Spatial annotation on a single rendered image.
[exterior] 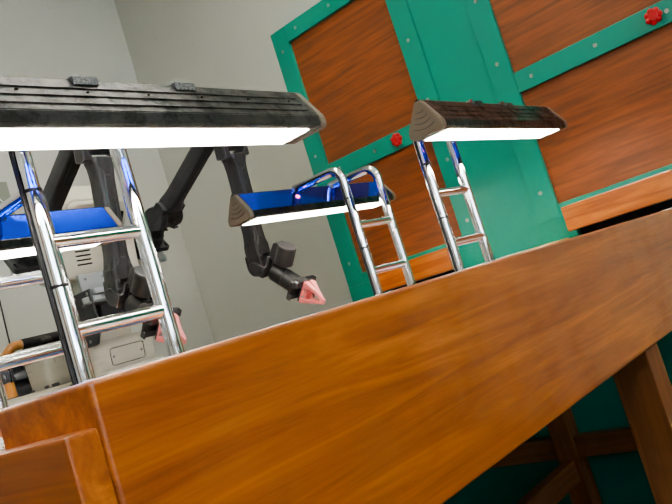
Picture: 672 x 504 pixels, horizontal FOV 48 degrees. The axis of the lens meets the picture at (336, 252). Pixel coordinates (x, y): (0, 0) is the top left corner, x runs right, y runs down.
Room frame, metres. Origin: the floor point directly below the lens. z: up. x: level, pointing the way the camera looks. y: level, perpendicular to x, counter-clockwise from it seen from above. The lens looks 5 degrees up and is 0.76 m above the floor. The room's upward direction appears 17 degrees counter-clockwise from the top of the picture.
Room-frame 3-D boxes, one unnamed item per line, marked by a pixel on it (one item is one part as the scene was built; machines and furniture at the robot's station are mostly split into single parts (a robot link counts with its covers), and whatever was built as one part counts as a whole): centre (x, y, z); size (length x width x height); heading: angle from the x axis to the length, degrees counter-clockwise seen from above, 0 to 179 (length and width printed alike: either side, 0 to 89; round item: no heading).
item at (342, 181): (1.97, -0.05, 0.90); 0.20 x 0.19 x 0.45; 141
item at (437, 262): (2.41, -0.23, 0.83); 0.30 x 0.06 x 0.07; 51
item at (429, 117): (1.68, -0.43, 1.08); 0.62 x 0.08 x 0.07; 141
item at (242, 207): (2.03, 0.00, 1.08); 0.62 x 0.08 x 0.07; 141
